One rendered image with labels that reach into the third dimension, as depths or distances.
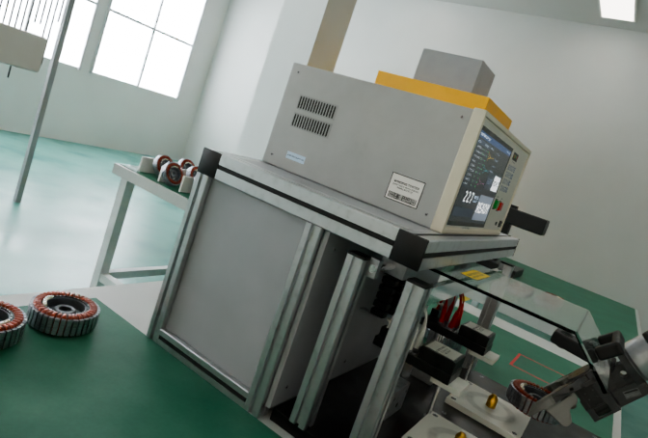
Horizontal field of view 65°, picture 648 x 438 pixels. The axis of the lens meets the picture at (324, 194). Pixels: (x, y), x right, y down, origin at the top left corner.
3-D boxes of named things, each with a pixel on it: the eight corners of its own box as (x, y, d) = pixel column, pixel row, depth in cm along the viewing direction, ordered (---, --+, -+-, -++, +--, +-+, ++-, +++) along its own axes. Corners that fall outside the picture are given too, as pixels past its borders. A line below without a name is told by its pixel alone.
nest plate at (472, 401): (529, 420, 109) (531, 415, 109) (517, 444, 96) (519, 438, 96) (464, 384, 117) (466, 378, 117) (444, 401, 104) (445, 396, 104)
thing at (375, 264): (476, 261, 128) (481, 251, 128) (371, 280, 75) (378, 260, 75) (471, 260, 129) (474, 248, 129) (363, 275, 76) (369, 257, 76)
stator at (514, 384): (564, 416, 104) (571, 399, 104) (558, 434, 94) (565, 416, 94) (510, 388, 110) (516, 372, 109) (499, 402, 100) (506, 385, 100)
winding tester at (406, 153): (499, 234, 119) (531, 150, 116) (441, 233, 81) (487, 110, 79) (359, 181, 138) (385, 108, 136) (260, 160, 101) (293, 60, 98)
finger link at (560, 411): (550, 440, 92) (591, 413, 93) (529, 408, 94) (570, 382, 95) (544, 438, 95) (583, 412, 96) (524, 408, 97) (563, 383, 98)
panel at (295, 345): (417, 338, 137) (456, 233, 134) (270, 409, 80) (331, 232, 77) (413, 336, 137) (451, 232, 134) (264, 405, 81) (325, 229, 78)
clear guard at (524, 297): (610, 357, 86) (624, 325, 85) (606, 395, 65) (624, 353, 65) (435, 277, 102) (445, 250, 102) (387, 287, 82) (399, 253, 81)
